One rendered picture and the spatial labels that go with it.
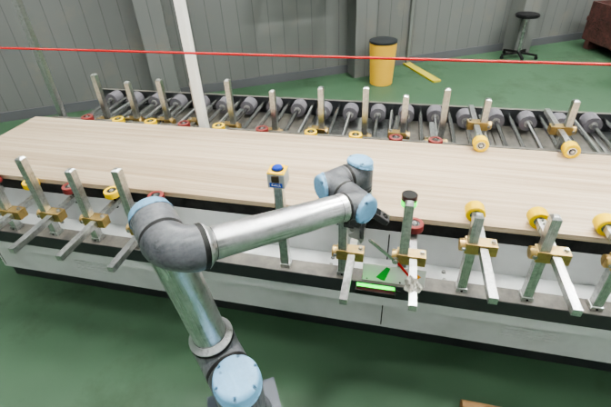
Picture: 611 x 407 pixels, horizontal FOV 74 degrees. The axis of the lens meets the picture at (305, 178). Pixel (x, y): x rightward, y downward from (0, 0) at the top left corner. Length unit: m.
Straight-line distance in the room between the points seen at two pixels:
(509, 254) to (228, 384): 1.31
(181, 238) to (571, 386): 2.17
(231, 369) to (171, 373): 1.14
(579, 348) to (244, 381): 1.75
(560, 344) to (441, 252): 0.83
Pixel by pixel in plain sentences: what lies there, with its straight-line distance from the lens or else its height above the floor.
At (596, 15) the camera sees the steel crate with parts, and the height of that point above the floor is 0.52.
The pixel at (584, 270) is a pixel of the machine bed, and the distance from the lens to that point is 2.16.
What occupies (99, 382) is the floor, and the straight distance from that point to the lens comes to 2.65.
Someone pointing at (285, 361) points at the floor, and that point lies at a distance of 2.43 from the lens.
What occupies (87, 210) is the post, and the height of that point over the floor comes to 0.90.
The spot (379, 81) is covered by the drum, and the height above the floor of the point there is 0.08.
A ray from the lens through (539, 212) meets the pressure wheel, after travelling 1.92.
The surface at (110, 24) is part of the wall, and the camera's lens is 5.72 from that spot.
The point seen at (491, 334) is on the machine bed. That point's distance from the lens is 2.44.
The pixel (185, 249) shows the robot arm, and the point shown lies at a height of 1.42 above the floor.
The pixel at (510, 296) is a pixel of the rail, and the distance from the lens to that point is 1.92.
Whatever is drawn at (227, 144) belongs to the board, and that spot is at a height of 0.90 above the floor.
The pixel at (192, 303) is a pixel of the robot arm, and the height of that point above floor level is 1.11.
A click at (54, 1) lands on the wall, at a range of 5.77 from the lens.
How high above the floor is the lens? 2.05
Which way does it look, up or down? 33 degrees down
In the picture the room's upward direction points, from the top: 3 degrees counter-clockwise
